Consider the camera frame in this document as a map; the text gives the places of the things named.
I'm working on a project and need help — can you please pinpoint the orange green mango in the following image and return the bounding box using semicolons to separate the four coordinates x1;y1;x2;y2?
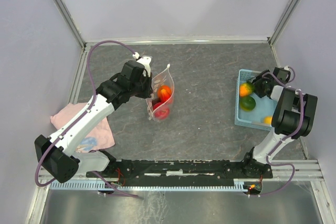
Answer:
239;82;255;97

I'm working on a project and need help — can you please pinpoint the orange round fruit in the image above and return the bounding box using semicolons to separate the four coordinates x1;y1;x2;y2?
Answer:
157;85;172;100

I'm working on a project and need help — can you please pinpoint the green round fruit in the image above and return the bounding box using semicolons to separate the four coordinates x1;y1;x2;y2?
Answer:
239;96;256;112

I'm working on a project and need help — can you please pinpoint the clear polka dot zip bag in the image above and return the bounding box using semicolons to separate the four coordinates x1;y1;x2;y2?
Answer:
146;64;175;122

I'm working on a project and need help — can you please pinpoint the red round apple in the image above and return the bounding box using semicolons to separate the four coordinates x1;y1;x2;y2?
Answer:
153;102;170;120

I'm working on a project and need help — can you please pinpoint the bright red fruit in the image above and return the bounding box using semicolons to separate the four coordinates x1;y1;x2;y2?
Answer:
160;88;171;102

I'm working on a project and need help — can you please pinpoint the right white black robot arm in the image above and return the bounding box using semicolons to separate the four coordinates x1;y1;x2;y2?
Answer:
237;66;318;177

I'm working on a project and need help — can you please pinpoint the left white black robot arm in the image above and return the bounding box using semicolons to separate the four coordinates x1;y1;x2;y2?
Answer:
34;56;152;183

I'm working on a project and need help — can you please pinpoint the light blue plastic basket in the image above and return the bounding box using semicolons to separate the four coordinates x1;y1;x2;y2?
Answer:
234;69;277;131

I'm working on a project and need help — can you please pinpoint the yellow fruit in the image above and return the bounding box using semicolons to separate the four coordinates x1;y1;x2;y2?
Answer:
263;116;272;125

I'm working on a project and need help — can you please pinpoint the pink cloth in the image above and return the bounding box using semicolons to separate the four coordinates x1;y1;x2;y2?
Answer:
50;103;115;153

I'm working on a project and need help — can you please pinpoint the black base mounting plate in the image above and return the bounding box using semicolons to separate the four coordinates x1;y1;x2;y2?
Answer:
99;159;273;187

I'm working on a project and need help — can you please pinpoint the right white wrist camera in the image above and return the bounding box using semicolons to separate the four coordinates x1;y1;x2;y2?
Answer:
272;67;291;84

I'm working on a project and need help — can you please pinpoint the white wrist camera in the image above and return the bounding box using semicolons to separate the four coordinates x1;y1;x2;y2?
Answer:
272;67;291;84
132;52;152;77

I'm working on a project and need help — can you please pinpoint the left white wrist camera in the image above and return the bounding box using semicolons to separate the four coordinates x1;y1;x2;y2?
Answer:
132;52;152;77

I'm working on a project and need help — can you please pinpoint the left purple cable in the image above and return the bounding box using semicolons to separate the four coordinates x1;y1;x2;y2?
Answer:
35;40;137;187

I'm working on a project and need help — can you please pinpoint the light blue cable duct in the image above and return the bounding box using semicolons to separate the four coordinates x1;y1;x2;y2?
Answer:
49;179;247;193

